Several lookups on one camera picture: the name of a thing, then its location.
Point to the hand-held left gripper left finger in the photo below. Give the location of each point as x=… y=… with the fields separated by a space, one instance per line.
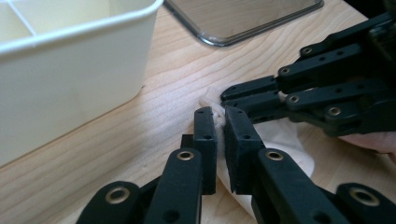
x=205 y=146

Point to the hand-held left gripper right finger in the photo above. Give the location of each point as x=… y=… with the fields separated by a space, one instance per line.
x=243 y=149

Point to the pale pink sock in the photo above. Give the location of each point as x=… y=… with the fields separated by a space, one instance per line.
x=280 y=138

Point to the white divided storage box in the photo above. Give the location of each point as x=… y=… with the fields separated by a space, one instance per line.
x=68 y=84

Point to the grey rectangular metal tray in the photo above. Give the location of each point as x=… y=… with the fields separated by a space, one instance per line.
x=243 y=15

